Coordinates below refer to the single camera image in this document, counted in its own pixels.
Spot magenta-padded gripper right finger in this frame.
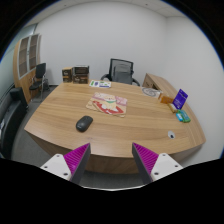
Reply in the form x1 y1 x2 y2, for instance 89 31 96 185
131 142 184 185

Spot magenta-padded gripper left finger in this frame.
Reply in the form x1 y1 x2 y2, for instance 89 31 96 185
40 142 92 185

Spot black computer mouse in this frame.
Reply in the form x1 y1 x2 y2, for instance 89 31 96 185
75 115 94 133

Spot dog print mouse pad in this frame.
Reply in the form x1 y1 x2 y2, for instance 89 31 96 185
85 91 128 118

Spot teal green small box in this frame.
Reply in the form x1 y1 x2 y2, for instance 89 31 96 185
175 109 192 124

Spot black sofa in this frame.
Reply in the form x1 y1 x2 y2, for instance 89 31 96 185
0 87 29 159

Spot orange box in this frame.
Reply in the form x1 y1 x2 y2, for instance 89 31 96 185
158 93 175 104

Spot purple card sign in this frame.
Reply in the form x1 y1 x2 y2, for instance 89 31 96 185
168 88 189 114

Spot round printed white sheet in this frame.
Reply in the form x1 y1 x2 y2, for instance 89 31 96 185
141 86 163 99

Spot wooden side desk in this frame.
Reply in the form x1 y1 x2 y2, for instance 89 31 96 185
142 72 183 101

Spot small brown cardboard box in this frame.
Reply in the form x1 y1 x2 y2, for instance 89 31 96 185
61 67 74 84

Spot white sticker sheet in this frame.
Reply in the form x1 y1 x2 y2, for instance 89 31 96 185
88 79 112 89

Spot wooden shelf unit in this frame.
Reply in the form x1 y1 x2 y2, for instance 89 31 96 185
12 32 43 103

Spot black visitor chair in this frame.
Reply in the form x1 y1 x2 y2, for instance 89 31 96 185
28 62 50 101

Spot black box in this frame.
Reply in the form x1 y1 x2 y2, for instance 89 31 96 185
72 65 90 77

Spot grey backpack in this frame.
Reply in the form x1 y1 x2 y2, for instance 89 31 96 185
112 63 134 85

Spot black mesh office chair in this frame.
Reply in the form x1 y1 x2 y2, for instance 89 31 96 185
100 58 141 87

